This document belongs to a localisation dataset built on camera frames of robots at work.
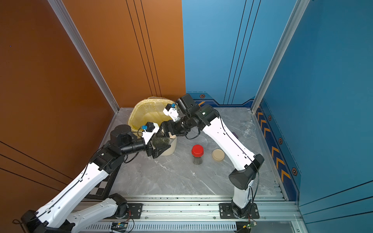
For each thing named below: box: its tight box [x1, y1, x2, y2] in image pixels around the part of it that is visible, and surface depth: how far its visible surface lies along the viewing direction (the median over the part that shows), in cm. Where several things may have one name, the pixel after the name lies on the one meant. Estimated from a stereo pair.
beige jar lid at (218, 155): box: [211, 148, 225, 162], surface depth 94 cm
